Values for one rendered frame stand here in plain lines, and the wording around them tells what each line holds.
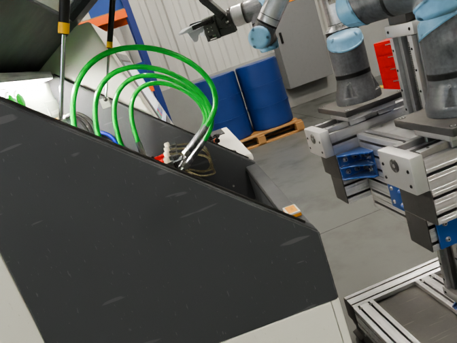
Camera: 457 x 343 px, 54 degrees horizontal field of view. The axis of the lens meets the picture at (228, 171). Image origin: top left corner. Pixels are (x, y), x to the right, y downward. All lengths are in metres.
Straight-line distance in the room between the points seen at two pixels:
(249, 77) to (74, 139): 5.28
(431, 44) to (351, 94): 0.49
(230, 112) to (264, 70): 0.70
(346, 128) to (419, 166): 0.50
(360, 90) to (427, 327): 0.87
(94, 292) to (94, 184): 0.21
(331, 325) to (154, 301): 0.38
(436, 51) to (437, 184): 0.30
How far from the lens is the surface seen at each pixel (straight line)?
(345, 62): 1.55
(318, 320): 1.02
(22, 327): 1.00
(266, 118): 6.10
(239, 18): 1.73
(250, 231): 0.89
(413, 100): 1.46
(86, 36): 1.54
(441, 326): 1.84
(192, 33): 1.74
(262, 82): 6.03
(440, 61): 1.13
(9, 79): 1.11
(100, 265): 0.91
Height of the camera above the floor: 1.34
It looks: 15 degrees down
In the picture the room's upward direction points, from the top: 19 degrees counter-clockwise
